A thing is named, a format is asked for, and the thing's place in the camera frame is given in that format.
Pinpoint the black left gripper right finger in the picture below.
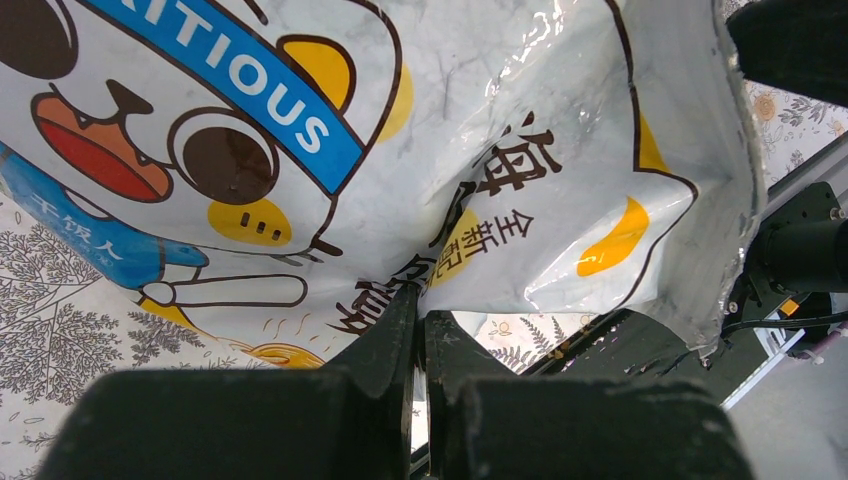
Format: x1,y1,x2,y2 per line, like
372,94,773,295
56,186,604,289
423,312,754,479

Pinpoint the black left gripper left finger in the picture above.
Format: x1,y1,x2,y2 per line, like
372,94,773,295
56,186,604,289
37,286,417,479

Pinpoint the cat print pet food bag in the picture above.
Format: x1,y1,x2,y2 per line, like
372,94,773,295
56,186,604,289
0,0,770,370

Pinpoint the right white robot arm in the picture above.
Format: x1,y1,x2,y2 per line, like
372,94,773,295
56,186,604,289
727,1,847,296

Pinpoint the floral patterned table mat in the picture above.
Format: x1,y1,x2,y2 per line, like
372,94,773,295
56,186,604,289
0,0,848,480

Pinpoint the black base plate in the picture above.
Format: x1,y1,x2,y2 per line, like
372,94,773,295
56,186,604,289
525,180,847,408

